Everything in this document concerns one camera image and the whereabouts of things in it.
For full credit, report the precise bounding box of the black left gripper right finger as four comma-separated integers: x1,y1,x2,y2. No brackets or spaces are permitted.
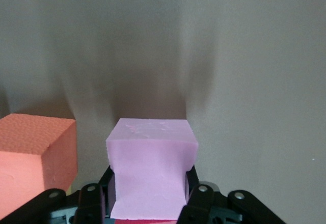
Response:
177,165,284,224

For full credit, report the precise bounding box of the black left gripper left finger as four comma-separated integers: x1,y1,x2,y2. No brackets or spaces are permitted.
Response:
0,166,117,224

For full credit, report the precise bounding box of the pink foam cube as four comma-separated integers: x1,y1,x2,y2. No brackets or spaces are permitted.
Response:
105,118,199,221

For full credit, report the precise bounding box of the orange foam cube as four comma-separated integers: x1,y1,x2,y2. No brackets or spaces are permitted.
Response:
0,114,78,219

